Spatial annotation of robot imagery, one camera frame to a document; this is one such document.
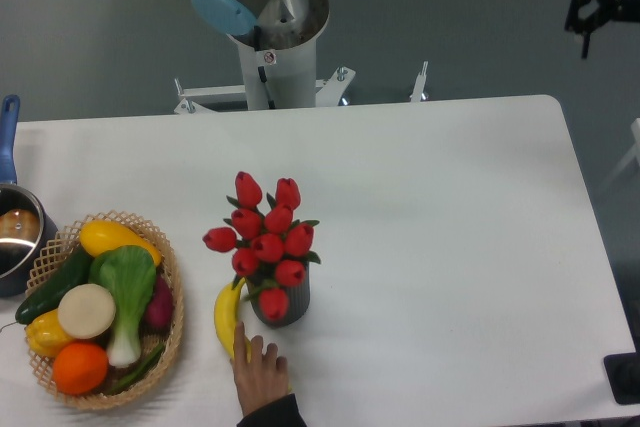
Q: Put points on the yellow bell pepper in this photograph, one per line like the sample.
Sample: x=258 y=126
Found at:
x=45 y=335

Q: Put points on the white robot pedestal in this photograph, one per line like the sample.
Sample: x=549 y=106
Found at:
x=283 y=79

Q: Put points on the green bean pod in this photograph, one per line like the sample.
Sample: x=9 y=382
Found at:
x=139 y=372

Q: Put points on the red tulip bouquet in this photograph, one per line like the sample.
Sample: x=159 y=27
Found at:
x=262 y=231

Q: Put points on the dark sleeved forearm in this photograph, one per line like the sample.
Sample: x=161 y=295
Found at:
x=283 y=412

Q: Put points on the green cucumber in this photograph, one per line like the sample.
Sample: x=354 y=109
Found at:
x=73 y=272

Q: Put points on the green bok choy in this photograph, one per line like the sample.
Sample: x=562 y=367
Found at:
x=128 y=273

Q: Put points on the yellow banana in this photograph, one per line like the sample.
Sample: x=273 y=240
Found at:
x=226 y=313

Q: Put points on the woven wicker basket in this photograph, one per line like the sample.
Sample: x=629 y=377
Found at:
x=51 y=258

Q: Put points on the purple sweet potato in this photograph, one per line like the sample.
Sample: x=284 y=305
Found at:
x=159 y=311

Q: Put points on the blue handled saucepan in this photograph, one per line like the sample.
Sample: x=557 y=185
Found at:
x=25 y=225

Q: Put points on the yellow squash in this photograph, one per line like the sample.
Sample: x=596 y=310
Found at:
x=100 y=236

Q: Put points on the orange fruit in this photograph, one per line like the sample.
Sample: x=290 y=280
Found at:
x=79 y=368

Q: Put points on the black device at table edge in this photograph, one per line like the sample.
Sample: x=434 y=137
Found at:
x=623 y=375

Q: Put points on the person's hand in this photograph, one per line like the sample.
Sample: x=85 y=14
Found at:
x=260 y=373

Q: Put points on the dark grey ribbed vase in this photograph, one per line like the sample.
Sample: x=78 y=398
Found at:
x=283 y=297

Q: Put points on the white frame at right edge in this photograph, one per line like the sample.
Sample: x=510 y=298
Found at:
x=631 y=156

